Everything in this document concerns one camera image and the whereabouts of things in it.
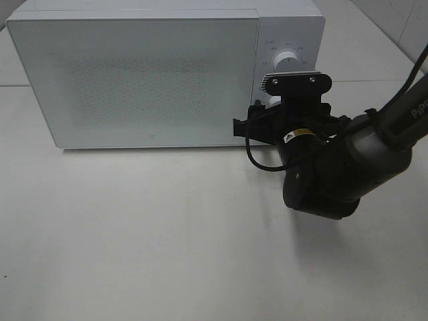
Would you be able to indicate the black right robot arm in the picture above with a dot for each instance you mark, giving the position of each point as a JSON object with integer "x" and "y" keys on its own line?
{"x": 331, "y": 162}

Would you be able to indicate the white upper power knob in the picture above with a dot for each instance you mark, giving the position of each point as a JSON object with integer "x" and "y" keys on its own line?
{"x": 287, "y": 60}

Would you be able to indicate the white microwave door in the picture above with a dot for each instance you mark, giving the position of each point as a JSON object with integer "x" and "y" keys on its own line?
{"x": 139, "y": 83}

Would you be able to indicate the white microwave oven body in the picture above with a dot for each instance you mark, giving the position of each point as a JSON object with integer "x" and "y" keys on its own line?
{"x": 297, "y": 25}

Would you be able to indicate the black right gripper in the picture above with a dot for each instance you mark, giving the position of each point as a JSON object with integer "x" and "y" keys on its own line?
{"x": 298, "y": 126}

